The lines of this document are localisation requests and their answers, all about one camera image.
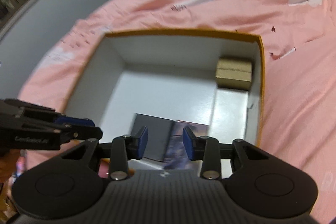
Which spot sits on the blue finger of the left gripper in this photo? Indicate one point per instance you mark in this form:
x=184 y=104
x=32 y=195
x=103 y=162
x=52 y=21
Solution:
x=80 y=133
x=74 y=121

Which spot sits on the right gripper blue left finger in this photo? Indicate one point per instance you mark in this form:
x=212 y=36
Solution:
x=125 y=148

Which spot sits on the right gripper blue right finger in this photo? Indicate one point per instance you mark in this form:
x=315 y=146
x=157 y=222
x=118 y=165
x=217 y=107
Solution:
x=205 y=149

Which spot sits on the photo card with picture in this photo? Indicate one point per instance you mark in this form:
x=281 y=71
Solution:
x=176 y=156

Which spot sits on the white rectangular box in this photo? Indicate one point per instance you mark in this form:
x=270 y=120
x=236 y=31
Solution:
x=229 y=116

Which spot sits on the dark grey flat box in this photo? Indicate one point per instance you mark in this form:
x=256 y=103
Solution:
x=159 y=132

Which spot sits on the orange cardboard storage box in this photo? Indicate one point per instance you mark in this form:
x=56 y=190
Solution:
x=163 y=73

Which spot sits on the small gold cardboard box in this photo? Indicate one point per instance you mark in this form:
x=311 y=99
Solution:
x=234 y=73

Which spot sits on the pink patterned bed sheet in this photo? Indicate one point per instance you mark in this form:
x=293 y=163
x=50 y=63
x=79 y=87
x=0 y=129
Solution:
x=288 y=177

